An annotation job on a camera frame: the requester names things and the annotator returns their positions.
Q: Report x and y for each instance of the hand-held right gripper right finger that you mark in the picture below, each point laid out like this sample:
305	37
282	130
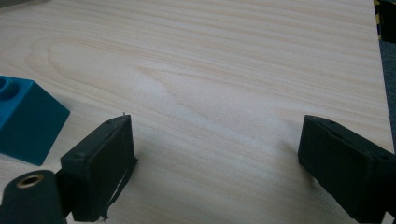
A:
348	168

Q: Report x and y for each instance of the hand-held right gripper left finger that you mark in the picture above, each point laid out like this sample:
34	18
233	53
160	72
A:
96	168

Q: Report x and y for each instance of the blue building block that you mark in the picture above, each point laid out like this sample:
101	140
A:
28	124

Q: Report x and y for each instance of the black yellow striped stand base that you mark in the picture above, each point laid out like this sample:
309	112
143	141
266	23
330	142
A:
389	21

